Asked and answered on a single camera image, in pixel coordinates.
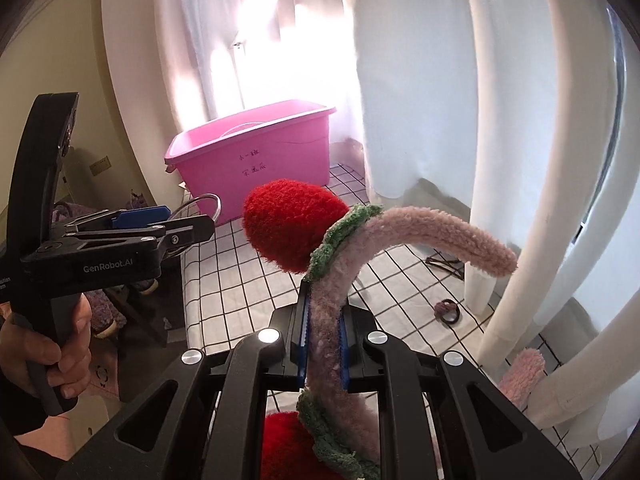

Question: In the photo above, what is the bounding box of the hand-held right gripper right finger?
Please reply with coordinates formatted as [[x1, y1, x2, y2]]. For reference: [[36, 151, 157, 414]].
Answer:
[[337, 307, 583, 480]]

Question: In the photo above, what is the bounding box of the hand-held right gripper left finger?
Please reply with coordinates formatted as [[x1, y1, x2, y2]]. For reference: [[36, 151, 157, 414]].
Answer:
[[55, 280, 313, 480]]

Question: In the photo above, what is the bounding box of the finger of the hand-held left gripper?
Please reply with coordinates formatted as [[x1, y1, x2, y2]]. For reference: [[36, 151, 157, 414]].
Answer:
[[50, 214, 216, 261], [64, 205, 173, 233]]

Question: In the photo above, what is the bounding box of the large silver bangle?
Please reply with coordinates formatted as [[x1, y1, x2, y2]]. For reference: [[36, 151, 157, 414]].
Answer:
[[172, 194, 222, 223]]

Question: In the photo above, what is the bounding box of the pink strawberry plush headband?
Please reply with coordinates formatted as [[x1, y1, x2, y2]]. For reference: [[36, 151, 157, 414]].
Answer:
[[242, 178, 546, 480]]

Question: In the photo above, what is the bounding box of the pink plastic bin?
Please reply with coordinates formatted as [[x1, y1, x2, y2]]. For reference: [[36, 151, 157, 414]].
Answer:
[[164, 100, 337, 226]]

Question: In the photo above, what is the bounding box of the person's left hand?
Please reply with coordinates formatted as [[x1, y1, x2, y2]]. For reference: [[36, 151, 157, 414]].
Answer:
[[0, 294, 94, 402]]

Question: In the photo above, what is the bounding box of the purple plush slipper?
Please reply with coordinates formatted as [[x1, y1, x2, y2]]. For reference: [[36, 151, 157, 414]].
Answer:
[[91, 290, 127, 339]]

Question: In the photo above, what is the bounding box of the purple plush cushion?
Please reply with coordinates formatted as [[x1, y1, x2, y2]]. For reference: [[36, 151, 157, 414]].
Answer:
[[50, 190, 151, 226]]

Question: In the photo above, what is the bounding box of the dark metal hair clip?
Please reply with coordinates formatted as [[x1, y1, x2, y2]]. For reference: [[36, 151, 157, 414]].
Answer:
[[425, 255, 463, 281]]

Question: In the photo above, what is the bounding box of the white sheer curtain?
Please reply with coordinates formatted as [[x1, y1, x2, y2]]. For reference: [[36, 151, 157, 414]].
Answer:
[[100, 0, 361, 196]]

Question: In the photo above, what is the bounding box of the white thick curtain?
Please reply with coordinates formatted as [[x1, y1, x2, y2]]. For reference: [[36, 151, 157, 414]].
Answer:
[[345, 0, 640, 441]]

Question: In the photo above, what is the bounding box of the brown hair tie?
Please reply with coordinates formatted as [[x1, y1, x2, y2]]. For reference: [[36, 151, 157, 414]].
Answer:
[[432, 298, 461, 326]]

